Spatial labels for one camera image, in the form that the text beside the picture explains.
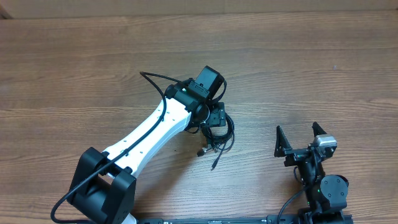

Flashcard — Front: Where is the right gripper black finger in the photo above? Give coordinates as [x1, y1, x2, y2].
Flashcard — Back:
[312, 121, 327, 137]
[274, 126, 292, 157]

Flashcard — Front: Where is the black multi-plug cable bundle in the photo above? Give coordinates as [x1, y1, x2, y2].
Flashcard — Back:
[196, 113, 236, 157]

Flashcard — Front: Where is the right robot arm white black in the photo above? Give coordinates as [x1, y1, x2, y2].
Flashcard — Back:
[274, 122, 353, 224]

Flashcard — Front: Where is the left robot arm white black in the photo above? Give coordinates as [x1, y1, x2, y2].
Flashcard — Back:
[64, 66, 226, 224]

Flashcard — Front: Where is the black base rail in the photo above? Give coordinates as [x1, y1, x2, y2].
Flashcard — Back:
[137, 215, 354, 224]

